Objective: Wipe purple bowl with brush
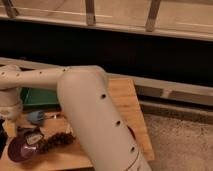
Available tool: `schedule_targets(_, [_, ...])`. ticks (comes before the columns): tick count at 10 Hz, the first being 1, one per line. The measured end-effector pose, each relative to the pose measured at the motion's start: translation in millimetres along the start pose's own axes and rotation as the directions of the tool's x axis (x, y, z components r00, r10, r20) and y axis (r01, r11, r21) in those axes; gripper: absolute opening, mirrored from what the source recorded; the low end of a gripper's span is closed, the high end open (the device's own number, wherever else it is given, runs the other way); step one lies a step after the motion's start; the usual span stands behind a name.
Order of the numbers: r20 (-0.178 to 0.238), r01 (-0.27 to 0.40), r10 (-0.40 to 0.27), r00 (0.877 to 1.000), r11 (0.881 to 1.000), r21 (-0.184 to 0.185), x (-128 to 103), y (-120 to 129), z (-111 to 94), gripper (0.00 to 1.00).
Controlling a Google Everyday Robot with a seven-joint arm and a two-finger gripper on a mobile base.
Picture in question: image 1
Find brown bristle brush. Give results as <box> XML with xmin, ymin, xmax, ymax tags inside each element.
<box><xmin>39</xmin><ymin>132</ymin><xmax>75</xmax><ymax>154</ymax></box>

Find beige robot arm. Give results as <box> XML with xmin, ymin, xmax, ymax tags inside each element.
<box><xmin>0</xmin><ymin>65</ymin><xmax>152</xmax><ymax>171</ymax></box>

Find metal window rail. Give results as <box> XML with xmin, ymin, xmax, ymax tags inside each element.
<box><xmin>0</xmin><ymin>57</ymin><xmax>213</xmax><ymax>107</ymax></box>

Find purple bowl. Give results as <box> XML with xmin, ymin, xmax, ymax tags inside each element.
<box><xmin>7</xmin><ymin>136</ymin><xmax>39</xmax><ymax>163</ymax></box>

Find green tray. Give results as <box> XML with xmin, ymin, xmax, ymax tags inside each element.
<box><xmin>21</xmin><ymin>88</ymin><xmax>59</xmax><ymax>108</ymax></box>

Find dark red bowl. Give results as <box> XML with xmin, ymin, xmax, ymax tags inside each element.
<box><xmin>127</xmin><ymin>126</ymin><xmax>136</xmax><ymax>139</ymax></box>

